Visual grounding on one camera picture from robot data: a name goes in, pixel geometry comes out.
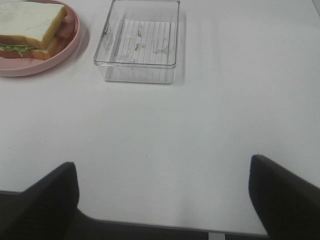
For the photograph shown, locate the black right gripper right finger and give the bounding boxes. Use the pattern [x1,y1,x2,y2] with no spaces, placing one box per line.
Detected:
[248,154,320,240]

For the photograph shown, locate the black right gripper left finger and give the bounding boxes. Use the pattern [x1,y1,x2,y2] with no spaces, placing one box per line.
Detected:
[0,162,80,240]

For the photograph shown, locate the green lettuce leaf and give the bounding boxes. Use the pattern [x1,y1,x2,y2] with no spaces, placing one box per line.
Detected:
[0,44,36,58]

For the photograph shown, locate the white bread slice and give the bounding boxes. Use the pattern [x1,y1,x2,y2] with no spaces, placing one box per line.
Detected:
[0,36,62,60]
[0,1,68,50]

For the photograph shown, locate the wavy bacon strip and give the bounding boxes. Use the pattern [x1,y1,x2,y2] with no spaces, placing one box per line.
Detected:
[56,16,75,39]

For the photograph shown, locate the pink round plate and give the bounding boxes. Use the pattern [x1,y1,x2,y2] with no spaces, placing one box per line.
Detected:
[0,3,81,77]

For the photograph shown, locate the clear right plastic tray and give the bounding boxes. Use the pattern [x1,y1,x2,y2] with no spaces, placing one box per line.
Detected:
[93,0,180,84]

